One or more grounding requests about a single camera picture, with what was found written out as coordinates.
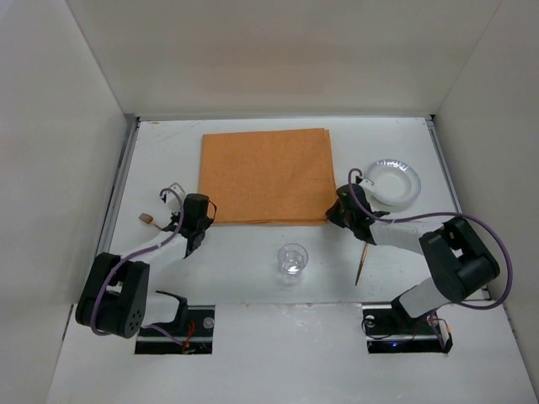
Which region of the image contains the copper fork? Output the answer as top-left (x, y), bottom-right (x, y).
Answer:
top-left (138, 213), bottom-right (163, 231)

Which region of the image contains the copper spoon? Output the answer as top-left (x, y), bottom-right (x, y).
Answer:
top-left (355, 243), bottom-right (369, 286)

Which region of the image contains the white round plate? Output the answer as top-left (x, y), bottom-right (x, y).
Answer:
top-left (365, 159), bottom-right (422, 207)

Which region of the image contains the clear drinking glass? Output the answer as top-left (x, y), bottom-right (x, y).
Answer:
top-left (277, 243), bottom-right (309, 286)

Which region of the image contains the orange cloth placemat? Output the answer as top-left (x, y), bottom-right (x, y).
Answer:
top-left (198, 128), bottom-right (336, 226)

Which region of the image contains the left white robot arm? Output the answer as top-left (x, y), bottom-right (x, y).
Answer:
top-left (75, 188), bottom-right (216, 339)

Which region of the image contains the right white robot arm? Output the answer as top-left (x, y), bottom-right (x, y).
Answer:
top-left (326, 183), bottom-right (500, 325)

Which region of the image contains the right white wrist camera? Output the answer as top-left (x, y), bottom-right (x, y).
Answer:
top-left (355, 175), bottom-right (376, 194)

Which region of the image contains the left aluminium table rail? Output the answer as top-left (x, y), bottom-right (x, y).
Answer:
top-left (84, 114), bottom-right (140, 280)

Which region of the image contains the aluminium table rail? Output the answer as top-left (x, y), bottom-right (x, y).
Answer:
top-left (424, 115), bottom-right (492, 295)
top-left (84, 114), bottom-right (140, 280)

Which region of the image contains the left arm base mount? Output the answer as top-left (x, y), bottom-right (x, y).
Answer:
top-left (134, 290), bottom-right (216, 356)

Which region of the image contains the right aluminium table rail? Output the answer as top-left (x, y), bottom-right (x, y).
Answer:
top-left (424, 115), bottom-right (492, 295)

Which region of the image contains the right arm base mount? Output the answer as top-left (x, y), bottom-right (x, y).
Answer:
top-left (360, 302), bottom-right (453, 354)

